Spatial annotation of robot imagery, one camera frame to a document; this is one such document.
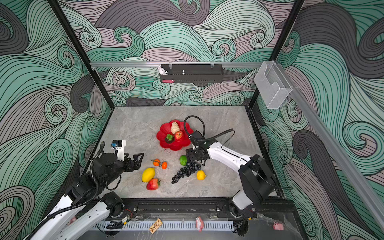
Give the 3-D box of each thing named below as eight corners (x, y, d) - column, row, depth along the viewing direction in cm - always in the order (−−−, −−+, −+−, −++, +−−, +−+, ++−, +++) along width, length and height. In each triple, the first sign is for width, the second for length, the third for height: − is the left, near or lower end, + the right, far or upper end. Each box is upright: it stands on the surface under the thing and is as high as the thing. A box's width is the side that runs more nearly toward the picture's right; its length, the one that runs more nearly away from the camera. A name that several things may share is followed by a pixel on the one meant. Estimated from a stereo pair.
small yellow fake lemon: (200, 182, 84) (200, 180, 80) (195, 176, 86) (195, 173, 83) (205, 177, 86) (206, 175, 82) (200, 171, 88) (201, 168, 84)
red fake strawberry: (147, 190, 81) (145, 187, 78) (149, 180, 85) (147, 177, 81) (159, 190, 81) (158, 187, 78) (160, 180, 85) (159, 177, 81)
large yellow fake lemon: (143, 183, 84) (140, 179, 80) (145, 171, 88) (143, 167, 84) (153, 183, 84) (151, 180, 80) (155, 171, 88) (153, 167, 84)
